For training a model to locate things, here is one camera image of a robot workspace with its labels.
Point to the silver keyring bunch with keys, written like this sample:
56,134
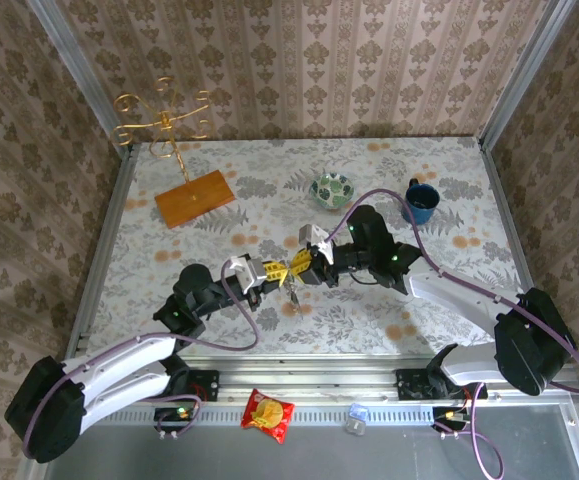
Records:
294,297

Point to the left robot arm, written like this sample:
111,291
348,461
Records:
44,410

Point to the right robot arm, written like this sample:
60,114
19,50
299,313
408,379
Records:
534,345

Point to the blue ceramic mug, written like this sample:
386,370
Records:
421,202

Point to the white bowl with leaf print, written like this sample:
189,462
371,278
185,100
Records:
332,191

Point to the small black circuit board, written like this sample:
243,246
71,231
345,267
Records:
449,417
174,414

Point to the red snack packet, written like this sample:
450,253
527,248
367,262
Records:
267,415

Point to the small blue white packet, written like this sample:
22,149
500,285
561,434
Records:
356,419

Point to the grey metal panel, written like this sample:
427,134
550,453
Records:
219,460

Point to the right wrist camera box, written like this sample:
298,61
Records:
314,240

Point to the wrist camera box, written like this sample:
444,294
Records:
244,270
314,240

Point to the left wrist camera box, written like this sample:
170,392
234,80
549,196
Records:
244,270

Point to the aluminium table side rail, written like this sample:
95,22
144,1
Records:
516,225
104,250

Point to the aluminium front rail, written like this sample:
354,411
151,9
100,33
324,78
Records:
309,382

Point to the aluminium frame post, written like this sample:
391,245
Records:
524,75
79,75

